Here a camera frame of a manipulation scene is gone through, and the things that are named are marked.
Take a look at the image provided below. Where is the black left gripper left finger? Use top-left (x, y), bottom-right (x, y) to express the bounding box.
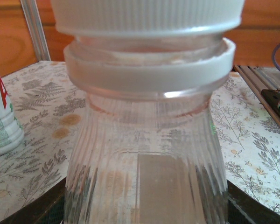
top-left (0, 178), bottom-right (70, 224)

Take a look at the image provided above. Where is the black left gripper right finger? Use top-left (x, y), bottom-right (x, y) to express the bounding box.
top-left (226, 179), bottom-right (280, 224)

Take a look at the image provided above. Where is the white bottle green print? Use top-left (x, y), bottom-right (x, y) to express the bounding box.
top-left (0, 58), bottom-right (26, 157)

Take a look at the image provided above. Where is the clear ribbed bottle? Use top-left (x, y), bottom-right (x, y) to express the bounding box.
top-left (63, 32), bottom-right (236, 224)

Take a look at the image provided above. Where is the white bottle cap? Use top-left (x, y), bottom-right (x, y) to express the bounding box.
top-left (50, 0), bottom-right (245, 38)

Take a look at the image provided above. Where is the aluminium frame post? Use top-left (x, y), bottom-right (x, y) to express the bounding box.
top-left (20, 0), bottom-right (51, 62)

